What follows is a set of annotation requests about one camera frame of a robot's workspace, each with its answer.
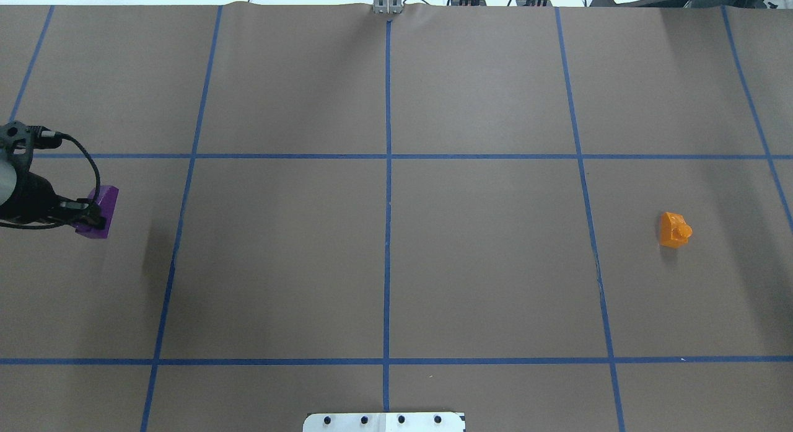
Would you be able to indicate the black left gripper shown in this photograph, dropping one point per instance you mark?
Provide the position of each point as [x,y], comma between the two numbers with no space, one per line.
[36,196]

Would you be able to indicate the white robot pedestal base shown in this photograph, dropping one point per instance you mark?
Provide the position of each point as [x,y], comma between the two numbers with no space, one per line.
[386,421]

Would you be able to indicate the purple trapezoid block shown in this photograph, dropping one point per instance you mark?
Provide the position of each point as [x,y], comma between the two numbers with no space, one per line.
[106,198]

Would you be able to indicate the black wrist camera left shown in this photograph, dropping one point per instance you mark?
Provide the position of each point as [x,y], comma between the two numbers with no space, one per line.
[18,142]

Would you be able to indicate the orange trapezoid block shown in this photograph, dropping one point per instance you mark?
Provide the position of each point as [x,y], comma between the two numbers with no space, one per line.
[673,231]

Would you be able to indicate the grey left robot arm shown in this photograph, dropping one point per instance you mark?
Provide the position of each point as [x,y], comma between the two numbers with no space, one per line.
[35,227]

